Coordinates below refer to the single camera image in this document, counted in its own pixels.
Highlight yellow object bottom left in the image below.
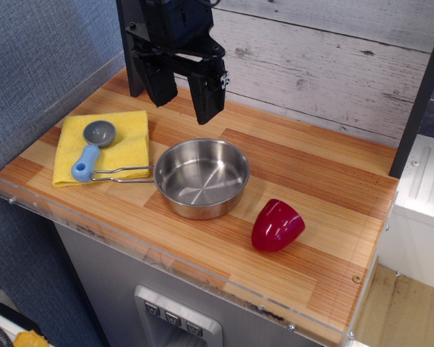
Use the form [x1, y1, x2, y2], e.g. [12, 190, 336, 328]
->
[13, 330, 50, 347]

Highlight grey toy fridge cabinet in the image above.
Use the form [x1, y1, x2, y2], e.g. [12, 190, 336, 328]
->
[56, 225, 316, 346]

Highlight black left vertical post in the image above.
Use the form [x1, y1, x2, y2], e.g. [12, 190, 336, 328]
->
[116, 0, 145, 98]

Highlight clear acrylic guard rail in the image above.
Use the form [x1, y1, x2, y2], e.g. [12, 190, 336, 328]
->
[0, 47, 397, 346]

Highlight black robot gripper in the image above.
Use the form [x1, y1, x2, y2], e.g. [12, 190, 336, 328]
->
[126, 1, 229, 125]

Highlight black vertical post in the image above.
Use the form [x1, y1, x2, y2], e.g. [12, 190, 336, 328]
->
[116, 0, 145, 98]
[388, 46, 434, 179]

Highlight black right vertical post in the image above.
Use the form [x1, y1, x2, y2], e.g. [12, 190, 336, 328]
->
[388, 46, 434, 179]

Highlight blue handled grey spoon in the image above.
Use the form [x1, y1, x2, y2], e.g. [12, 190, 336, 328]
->
[71, 120, 116, 183]

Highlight stainless steel pot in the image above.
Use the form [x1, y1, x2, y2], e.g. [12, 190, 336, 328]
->
[90, 138, 250, 220]

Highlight white plastic appliance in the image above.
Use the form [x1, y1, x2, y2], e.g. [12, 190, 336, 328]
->
[377, 135, 434, 287]

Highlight yellow folded cloth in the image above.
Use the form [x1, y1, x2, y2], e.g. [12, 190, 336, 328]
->
[52, 111, 150, 187]

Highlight silver dispenser button panel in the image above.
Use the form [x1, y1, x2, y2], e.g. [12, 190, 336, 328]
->
[134, 285, 224, 346]

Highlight red plastic strawberry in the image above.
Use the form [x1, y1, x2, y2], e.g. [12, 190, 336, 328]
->
[251, 199, 306, 252]

